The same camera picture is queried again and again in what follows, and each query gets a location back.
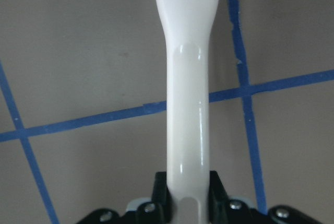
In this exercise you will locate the white hand brush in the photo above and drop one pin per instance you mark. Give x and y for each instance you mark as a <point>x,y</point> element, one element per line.
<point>187,27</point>

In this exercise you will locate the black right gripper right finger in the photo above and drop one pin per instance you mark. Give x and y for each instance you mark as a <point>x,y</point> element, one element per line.
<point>224,209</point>

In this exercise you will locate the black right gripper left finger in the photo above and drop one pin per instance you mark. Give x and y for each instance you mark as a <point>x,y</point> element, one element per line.
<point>156,210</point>

